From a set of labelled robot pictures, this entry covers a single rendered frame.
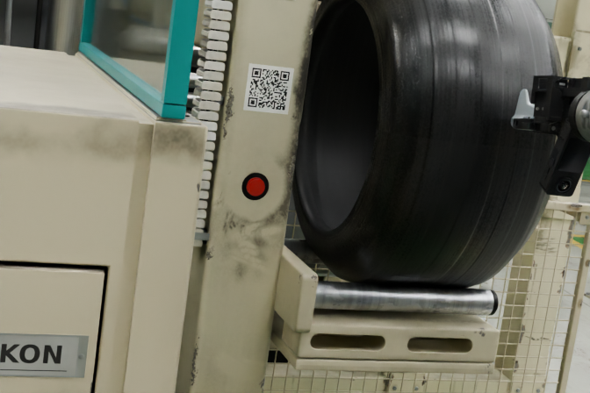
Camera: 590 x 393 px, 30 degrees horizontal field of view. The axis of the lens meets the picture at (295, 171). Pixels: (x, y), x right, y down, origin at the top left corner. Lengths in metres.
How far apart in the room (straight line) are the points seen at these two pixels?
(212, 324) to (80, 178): 0.99
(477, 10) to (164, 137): 0.96
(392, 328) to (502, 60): 0.47
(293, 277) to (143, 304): 0.88
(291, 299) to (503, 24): 0.55
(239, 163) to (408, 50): 0.33
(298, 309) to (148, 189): 0.89
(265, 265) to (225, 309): 0.10
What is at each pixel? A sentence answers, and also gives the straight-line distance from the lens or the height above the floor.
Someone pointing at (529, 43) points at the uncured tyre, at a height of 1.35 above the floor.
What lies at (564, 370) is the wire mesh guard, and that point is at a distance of 2.65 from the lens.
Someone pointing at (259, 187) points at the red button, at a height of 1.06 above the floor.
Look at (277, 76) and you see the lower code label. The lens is 1.76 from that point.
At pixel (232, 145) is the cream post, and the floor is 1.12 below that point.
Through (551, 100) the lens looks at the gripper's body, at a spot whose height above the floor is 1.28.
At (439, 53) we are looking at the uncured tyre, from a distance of 1.68.
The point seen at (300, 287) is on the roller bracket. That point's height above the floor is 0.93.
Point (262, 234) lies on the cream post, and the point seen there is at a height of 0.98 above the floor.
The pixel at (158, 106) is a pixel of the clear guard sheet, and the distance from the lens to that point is 0.88.
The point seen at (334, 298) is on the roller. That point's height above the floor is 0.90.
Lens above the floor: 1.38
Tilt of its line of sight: 9 degrees down
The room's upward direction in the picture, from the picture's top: 8 degrees clockwise
